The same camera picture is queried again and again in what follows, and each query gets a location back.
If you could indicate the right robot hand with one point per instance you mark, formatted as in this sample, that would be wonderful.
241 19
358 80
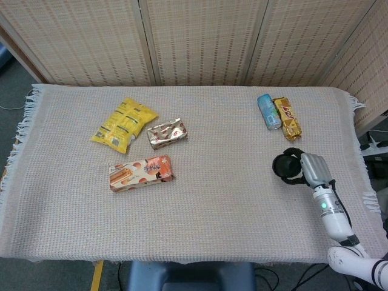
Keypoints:
315 169

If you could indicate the black round cup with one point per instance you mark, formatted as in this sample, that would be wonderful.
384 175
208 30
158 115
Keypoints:
285 166

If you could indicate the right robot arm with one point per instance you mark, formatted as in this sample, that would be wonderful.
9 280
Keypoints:
336 218

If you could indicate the gold foil snack pack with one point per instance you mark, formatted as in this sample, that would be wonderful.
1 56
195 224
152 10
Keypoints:
287 119

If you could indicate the black box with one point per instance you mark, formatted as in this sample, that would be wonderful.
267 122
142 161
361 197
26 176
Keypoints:
377 166

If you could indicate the light blue drink can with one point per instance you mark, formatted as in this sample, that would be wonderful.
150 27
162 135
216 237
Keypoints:
268 111

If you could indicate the bamboo folding screen panel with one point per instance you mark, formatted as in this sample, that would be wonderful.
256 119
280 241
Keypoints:
303 42
206 42
78 42
363 75

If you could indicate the beige woven fringed tablecloth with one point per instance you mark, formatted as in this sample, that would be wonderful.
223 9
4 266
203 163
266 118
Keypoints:
194 212

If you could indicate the silver foil snack pack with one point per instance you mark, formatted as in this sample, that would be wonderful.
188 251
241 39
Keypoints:
166 133

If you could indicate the orange biscuit box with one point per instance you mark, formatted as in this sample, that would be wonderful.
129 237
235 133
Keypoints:
141 173

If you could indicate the yellow snack bag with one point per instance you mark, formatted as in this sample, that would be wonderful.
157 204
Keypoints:
124 124

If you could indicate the yellow floor strip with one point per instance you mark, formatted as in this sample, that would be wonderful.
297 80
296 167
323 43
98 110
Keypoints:
97 277

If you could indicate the blue object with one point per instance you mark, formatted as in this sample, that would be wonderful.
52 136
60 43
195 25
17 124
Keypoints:
3 59

